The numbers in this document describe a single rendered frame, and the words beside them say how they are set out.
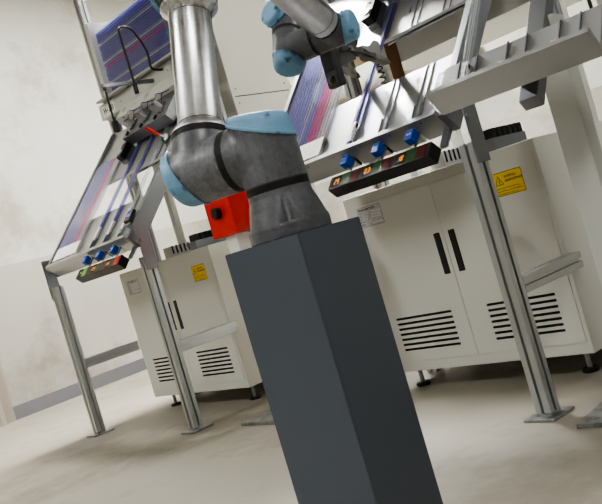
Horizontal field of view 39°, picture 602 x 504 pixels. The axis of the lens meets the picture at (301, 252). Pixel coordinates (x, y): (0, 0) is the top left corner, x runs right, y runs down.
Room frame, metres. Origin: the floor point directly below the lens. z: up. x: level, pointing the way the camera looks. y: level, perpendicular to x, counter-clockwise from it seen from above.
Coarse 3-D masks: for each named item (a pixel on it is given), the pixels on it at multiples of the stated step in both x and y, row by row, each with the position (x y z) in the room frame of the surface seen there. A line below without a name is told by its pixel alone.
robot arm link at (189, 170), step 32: (160, 0) 1.67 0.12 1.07; (192, 0) 1.64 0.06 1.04; (192, 32) 1.63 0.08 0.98; (192, 64) 1.61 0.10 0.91; (192, 96) 1.59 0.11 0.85; (192, 128) 1.55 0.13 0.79; (224, 128) 1.57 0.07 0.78; (160, 160) 1.58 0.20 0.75; (192, 160) 1.53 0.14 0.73; (192, 192) 1.55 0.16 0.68; (224, 192) 1.54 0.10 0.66
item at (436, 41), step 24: (504, 0) 2.45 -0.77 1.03; (528, 0) 2.39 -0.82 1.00; (576, 0) 2.58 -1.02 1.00; (600, 0) 2.53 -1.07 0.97; (432, 24) 2.64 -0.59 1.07; (456, 24) 2.58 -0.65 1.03; (504, 24) 2.62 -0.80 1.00; (384, 48) 2.80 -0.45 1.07; (408, 48) 2.73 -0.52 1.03; (432, 48) 2.67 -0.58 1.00; (456, 144) 3.01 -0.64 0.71
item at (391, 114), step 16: (432, 64) 2.06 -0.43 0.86; (448, 64) 2.00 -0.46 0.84; (400, 80) 2.13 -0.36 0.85; (416, 80) 2.08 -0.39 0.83; (432, 80) 2.02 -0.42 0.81; (368, 96) 2.22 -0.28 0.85; (384, 96) 2.15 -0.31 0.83; (400, 96) 2.10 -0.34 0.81; (416, 96) 2.04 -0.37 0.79; (336, 112) 2.31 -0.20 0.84; (352, 112) 2.24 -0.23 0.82; (368, 112) 2.17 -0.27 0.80; (384, 112) 2.11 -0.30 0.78; (400, 112) 2.06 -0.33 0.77; (416, 112) 2.00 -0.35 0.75; (336, 128) 2.26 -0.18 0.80; (368, 128) 2.13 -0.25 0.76; (384, 128) 2.06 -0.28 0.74; (336, 144) 2.21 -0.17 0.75
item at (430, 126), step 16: (432, 112) 1.91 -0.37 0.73; (400, 128) 1.99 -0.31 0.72; (416, 128) 1.97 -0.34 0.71; (432, 128) 1.95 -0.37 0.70; (352, 144) 2.11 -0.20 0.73; (368, 144) 2.08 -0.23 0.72; (400, 144) 2.04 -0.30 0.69; (320, 160) 2.20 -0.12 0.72; (336, 160) 2.18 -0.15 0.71; (368, 160) 2.14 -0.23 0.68; (320, 176) 2.27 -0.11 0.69
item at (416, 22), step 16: (336, 0) 2.69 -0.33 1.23; (352, 0) 2.60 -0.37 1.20; (368, 0) 2.51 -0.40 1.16; (400, 0) 2.36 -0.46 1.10; (416, 0) 2.29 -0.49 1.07; (432, 0) 2.22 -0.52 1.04; (448, 0) 2.16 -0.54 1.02; (464, 0) 2.10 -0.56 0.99; (384, 16) 2.38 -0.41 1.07; (400, 16) 2.31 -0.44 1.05; (416, 16) 2.24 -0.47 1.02; (432, 16) 2.18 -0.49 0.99; (368, 32) 2.41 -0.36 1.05; (400, 32) 2.26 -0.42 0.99
